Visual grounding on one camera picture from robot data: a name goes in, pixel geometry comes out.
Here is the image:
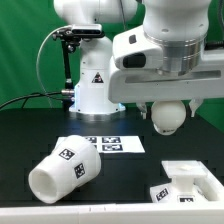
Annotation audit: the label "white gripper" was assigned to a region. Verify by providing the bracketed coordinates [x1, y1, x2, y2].
[108, 49, 224, 119]

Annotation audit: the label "white lamp bulb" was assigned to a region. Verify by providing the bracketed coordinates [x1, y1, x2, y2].
[151, 101, 186, 136]

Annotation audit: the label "white lamp base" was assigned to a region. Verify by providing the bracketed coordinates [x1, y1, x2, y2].
[150, 160, 206, 203]

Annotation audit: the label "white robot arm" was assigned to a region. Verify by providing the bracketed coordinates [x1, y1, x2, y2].
[53, 0, 224, 118]

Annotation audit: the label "white lamp shade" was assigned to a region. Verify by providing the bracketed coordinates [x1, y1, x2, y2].
[28, 135, 101, 204]

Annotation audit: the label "white marker sheet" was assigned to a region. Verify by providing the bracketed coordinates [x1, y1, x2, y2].
[54, 135, 145, 153]

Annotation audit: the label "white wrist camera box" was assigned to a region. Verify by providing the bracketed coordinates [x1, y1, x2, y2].
[112, 26, 163, 70]

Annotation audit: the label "black camera on stand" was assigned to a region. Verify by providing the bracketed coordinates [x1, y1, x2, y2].
[71, 24, 104, 38]

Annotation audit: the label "white table border frame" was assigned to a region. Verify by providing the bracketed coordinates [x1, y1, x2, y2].
[0, 161, 224, 224]

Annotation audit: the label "black camera stand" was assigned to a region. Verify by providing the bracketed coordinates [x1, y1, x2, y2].
[52, 28, 81, 111]

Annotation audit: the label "black cables on table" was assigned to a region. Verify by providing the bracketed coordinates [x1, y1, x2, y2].
[0, 91, 64, 111]

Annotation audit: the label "grey camera cable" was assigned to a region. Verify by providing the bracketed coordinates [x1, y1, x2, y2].
[35, 25, 73, 108]

